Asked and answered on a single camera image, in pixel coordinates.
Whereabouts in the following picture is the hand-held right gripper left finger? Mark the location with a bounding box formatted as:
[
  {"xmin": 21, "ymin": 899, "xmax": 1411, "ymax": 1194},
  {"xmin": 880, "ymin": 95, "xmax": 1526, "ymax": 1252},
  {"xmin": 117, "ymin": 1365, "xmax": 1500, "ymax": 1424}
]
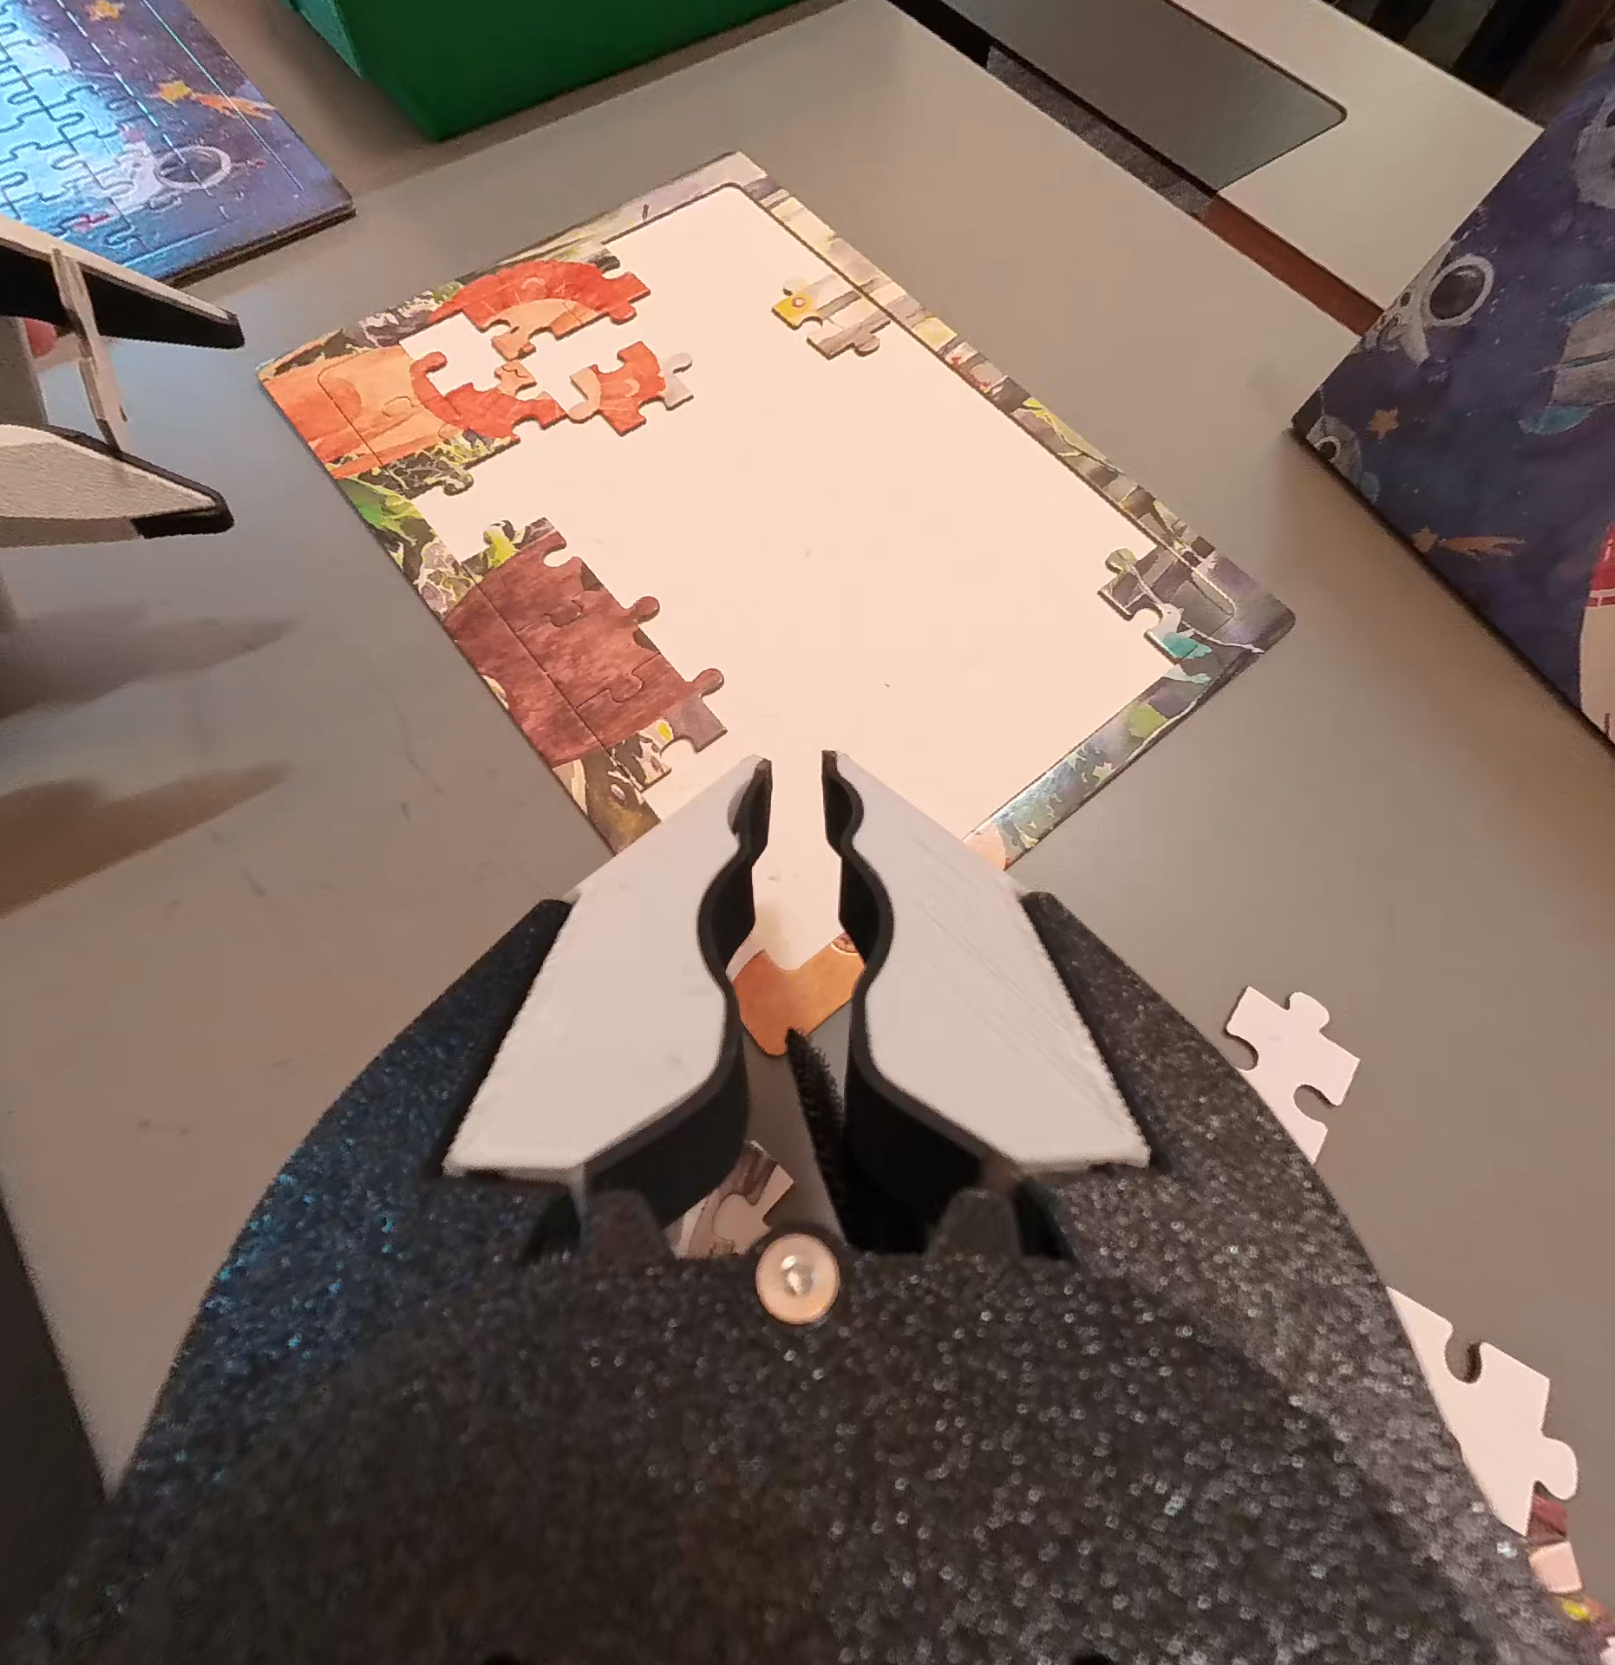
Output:
[{"xmin": 441, "ymin": 759, "xmax": 774, "ymax": 1225}]

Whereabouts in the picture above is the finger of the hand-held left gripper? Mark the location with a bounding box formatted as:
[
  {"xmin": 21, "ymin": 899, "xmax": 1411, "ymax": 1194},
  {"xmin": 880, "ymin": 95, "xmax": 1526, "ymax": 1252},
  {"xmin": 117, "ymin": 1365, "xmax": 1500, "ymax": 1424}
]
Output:
[
  {"xmin": 0, "ymin": 200, "xmax": 245, "ymax": 354},
  {"xmin": 0, "ymin": 421, "xmax": 234, "ymax": 551}
]

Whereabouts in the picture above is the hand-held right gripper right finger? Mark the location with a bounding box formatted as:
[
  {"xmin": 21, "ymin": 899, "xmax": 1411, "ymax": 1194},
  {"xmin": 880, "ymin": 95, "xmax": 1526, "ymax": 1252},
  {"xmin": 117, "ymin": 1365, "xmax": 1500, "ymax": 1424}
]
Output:
[{"xmin": 821, "ymin": 753, "xmax": 1152, "ymax": 1225}]

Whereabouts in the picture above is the white-backed yellow-green puzzle piece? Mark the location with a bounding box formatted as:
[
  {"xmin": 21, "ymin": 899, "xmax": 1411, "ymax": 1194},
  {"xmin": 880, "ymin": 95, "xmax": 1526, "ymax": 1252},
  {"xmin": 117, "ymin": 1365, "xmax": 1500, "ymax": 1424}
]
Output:
[{"xmin": 49, "ymin": 248, "xmax": 130, "ymax": 452}]

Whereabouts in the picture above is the brown puzzle piece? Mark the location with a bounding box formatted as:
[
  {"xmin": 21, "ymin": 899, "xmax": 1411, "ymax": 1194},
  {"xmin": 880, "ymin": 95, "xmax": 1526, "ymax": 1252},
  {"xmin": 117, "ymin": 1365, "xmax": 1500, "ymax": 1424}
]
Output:
[
  {"xmin": 573, "ymin": 665, "xmax": 730, "ymax": 789},
  {"xmin": 462, "ymin": 548, "xmax": 588, "ymax": 645},
  {"xmin": 508, "ymin": 592, "xmax": 661, "ymax": 711}
]

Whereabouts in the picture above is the green and yellow puzzle piece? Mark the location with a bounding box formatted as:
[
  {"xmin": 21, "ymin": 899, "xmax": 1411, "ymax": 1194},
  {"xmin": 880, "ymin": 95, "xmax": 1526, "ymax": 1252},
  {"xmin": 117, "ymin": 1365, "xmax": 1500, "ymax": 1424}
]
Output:
[{"xmin": 462, "ymin": 519, "xmax": 554, "ymax": 580}]

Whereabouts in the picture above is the white-backed grey corner puzzle piece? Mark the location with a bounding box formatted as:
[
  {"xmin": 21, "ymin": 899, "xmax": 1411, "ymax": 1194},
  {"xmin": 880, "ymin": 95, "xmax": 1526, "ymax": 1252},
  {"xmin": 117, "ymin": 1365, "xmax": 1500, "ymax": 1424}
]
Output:
[{"xmin": 1097, "ymin": 540, "xmax": 1241, "ymax": 666}]

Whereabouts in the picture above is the cardboard puzzle frame tray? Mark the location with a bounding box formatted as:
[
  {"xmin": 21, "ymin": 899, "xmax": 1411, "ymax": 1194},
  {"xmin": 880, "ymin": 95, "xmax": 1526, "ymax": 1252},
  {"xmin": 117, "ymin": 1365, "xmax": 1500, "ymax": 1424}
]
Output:
[{"xmin": 259, "ymin": 150, "xmax": 1296, "ymax": 1062}]

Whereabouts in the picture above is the red and white puzzle piece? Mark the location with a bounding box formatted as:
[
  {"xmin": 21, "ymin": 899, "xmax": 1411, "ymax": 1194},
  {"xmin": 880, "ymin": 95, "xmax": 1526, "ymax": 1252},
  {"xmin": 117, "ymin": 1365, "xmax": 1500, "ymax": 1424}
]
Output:
[{"xmin": 565, "ymin": 342, "xmax": 696, "ymax": 434}]

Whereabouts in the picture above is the pile of puzzle pieces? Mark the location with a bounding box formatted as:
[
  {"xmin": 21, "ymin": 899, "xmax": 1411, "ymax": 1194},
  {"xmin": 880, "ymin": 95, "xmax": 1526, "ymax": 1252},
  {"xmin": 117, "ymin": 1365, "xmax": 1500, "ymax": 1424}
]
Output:
[{"xmin": 671, "ymin": 987, "xmax": 1615, "ymax": 1665}]

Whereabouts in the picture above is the yellow and grey puzzle piece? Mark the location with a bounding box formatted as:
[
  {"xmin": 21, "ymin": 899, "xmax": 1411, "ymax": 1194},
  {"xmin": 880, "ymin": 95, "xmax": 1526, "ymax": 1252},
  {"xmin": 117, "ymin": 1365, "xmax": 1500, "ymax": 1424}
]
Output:
[{"xmin": 771, "ymin": 271, "xmax": 895, "ymax": 361}]

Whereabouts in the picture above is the dark desk inset panel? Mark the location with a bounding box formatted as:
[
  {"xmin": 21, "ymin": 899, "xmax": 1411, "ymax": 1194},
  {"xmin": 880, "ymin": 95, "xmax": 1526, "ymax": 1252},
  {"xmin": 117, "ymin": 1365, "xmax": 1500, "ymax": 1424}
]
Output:
[{"xmin": 930, "ymin": 0, "xmax": 1352, "ymax": 198}]

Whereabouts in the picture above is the finished space puzzle board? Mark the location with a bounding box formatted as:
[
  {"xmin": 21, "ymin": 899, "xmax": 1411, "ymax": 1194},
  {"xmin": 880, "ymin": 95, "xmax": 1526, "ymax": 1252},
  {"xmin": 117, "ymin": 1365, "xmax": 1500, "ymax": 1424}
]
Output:
[{"xmin": 0, "ymin": 0, "xmax": 356, "ymax": 291}]

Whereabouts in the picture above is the orange corner puzzle piece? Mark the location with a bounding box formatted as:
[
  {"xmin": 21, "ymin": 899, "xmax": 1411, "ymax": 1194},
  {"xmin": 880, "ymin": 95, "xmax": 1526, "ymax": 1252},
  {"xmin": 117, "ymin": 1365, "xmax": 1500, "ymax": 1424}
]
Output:
[{"xmin": 262, "ymin": 344, "xmax": 418, "ymax": 452}]

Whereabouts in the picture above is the dark leafy puzzle piece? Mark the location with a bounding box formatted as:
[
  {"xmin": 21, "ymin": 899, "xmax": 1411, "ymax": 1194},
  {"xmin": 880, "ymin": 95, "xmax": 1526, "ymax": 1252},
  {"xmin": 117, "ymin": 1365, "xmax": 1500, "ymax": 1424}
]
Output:
[{"xmin": 389, "ymin": 436, "xmax": 481, "ymax": 509}]

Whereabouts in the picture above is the red curl-print puzzle piece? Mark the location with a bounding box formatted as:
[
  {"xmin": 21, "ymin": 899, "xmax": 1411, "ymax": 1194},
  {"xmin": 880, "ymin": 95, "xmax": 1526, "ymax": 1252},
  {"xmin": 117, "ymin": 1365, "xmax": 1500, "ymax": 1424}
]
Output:
[{"xmin": 414, "ymin": 350, "xmax": 571, "ymax": 448}]

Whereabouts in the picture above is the orange and tan puzzle piece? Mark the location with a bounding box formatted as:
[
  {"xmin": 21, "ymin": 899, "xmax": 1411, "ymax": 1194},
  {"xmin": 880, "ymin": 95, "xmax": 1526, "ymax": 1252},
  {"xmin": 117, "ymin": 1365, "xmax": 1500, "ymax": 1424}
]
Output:
[{"xmin": 475, "ymin": 267, "xmax": 585, "ymax": 367}]

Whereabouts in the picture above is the green plastic bin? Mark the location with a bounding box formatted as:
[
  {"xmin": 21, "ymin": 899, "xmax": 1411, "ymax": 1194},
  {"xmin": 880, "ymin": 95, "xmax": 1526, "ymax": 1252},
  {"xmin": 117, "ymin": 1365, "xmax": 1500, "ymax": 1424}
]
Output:
[{"xmin": 283, "ymin": 0, "xmax": 809, "ymax": 145}]

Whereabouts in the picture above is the black dimpled chair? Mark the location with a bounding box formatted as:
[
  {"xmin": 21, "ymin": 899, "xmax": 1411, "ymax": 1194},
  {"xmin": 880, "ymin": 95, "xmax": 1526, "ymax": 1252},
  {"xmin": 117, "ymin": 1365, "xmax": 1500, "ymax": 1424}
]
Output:
[{"xmin": 0, "ymin": 1119, "xmax": 113, "ymax": 1665}]

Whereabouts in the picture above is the printed puzzle box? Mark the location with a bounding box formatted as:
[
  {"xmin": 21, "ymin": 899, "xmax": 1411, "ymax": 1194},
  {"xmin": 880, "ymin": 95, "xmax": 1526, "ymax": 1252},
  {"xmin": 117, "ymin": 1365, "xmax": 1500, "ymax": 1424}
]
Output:
[{"xmin": 1290, "ymin": 39, "xmax": 1615, "ymax": 783}]

